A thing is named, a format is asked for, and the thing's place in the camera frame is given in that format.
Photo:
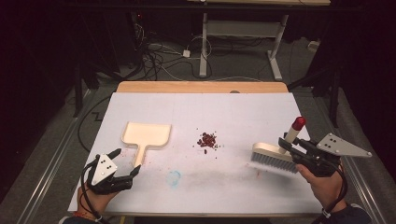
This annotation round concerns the person's left hand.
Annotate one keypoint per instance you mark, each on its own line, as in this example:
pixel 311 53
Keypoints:
pixel 93 202

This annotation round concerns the black stand leg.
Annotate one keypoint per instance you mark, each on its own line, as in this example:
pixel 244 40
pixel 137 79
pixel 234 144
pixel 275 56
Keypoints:
pixel 77 93

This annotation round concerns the white table cover sheet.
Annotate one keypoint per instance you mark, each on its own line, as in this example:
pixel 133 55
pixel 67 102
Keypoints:
pixel 186 118

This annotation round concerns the white desk frame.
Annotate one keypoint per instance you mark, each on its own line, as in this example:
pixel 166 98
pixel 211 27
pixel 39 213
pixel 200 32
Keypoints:
pixel 204 46

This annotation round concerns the cream dustpan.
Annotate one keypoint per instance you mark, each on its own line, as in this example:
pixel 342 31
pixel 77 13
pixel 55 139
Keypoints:
pixel 146 133

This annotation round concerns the white power adapter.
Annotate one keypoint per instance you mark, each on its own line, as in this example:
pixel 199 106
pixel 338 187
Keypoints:
pixel 186 53

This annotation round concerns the pile of red and green beans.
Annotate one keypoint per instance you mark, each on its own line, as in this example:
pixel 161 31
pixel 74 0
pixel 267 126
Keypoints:
pixel 208 140

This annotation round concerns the person's right hand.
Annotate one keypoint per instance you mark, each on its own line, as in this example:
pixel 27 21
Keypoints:
pixel 327 191

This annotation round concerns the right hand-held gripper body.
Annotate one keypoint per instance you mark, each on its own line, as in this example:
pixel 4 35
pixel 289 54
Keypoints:
pixel 320 161

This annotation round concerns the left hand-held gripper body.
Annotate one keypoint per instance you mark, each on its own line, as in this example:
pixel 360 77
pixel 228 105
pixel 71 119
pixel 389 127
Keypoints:
pixel 104 169

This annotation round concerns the metal floor rail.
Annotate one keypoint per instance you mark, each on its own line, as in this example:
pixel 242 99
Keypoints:
pixel 53 168
pixel 364 189

